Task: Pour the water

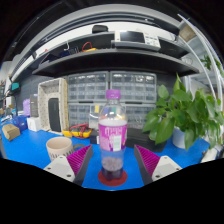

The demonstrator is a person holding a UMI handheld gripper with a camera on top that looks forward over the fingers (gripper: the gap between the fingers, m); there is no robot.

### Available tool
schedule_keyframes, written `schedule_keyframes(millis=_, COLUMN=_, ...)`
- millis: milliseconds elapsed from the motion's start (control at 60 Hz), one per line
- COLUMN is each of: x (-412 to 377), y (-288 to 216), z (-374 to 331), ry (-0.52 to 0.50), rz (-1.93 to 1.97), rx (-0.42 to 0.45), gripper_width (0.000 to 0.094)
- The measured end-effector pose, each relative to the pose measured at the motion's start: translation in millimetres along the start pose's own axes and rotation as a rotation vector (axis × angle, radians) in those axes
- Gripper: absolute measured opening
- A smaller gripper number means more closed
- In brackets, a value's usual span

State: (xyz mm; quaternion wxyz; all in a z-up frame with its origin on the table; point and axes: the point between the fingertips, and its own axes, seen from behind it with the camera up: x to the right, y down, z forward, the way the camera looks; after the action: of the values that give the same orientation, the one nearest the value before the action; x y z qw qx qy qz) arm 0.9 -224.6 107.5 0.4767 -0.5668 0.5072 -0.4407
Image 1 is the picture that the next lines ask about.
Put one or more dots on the flat round red coaster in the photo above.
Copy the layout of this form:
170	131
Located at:
112	182

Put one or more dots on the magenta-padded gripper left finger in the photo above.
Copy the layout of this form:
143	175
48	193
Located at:
60	166

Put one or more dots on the green potted plant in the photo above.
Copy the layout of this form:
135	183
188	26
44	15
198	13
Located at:
193	113

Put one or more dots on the black rectangular device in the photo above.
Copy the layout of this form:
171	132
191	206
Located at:
54	115

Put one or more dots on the white metal rack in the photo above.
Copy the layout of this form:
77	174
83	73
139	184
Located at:
208	43

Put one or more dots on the white power adapter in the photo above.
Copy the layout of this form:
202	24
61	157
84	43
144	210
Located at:
213	154

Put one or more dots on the white box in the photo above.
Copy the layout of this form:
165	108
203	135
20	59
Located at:
34	124

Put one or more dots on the clear bottle with purple label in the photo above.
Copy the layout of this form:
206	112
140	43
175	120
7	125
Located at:
112	136

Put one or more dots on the teal object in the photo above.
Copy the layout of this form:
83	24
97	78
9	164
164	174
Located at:
15	88

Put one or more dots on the yellow multimeter with leads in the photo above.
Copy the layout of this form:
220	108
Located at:
78	132

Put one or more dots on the purple box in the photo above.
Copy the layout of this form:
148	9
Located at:
26	107

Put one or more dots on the flat black case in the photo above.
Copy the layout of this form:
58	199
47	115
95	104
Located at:
140	138

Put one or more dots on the dark grey box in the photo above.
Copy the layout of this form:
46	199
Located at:
34	105

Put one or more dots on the black shelf unit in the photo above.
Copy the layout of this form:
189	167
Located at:
113	58

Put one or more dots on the cream perforated basket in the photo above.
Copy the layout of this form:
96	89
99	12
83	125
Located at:
43	106

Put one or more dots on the brown cardboard box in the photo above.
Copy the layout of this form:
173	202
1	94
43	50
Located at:
10	132

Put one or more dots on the beige patterned mug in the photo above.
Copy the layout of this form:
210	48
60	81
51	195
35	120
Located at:
58	148

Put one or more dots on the blue box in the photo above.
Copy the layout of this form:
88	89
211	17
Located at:
21	123

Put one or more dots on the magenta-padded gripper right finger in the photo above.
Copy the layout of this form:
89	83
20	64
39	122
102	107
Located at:
165	166

